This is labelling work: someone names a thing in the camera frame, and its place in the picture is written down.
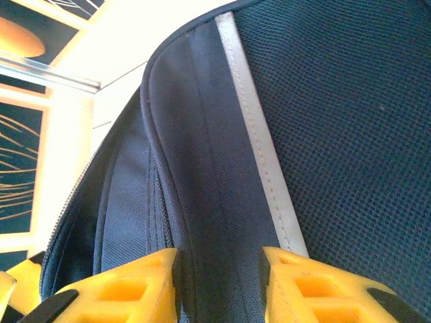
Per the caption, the navy blue backpack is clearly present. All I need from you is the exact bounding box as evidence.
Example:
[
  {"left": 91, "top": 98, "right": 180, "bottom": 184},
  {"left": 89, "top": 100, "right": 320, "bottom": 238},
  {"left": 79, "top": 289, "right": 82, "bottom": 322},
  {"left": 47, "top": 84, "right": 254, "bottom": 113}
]
[{"left": 39, "top": 0, "right": 431, "bottom": 323}]

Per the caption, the aluminium corner post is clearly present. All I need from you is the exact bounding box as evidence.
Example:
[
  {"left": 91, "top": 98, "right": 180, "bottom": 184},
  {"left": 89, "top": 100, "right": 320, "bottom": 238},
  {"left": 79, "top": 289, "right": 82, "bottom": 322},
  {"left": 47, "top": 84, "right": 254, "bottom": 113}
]
[{"left": 0, "top": 55, "right": 102, "bottom": 94}]

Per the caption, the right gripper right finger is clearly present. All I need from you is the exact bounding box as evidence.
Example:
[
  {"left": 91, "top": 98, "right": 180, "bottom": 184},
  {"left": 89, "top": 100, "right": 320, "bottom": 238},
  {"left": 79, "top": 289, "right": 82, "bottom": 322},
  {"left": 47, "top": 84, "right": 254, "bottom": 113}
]
[{"left": 259, "top": 246, "right": 428, "bottom": 323}]

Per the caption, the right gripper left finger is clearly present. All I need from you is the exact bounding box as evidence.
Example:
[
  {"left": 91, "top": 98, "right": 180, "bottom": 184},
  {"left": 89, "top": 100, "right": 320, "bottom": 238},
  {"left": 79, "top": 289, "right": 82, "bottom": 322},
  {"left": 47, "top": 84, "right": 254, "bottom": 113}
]
[{"left": 16, "top": 248, "right": 178, "bottom": 323}]

